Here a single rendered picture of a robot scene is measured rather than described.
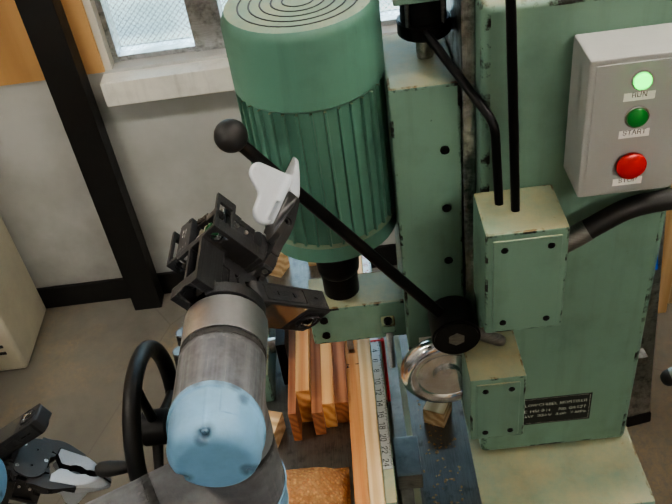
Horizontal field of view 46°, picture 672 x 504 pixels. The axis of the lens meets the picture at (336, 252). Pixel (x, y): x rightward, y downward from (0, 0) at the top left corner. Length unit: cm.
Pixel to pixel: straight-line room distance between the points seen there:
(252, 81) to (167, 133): 162
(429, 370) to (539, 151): 34
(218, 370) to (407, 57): 46
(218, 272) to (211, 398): 15
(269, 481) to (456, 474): 59
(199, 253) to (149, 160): 183
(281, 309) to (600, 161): 36
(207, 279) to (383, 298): 46
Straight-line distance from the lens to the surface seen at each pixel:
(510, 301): 93
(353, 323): 114
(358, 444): 113
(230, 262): 76
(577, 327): 111
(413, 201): 97
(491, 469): 127
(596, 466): 129
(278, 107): 87
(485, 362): 102
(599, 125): 83
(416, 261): 103
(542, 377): 117
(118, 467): 129
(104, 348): 277
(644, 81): 82
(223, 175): 255
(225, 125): 81
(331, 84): 86
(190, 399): 63
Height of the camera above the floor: 185
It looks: 40 degrees down
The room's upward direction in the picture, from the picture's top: 9 degrees counter-clockwise
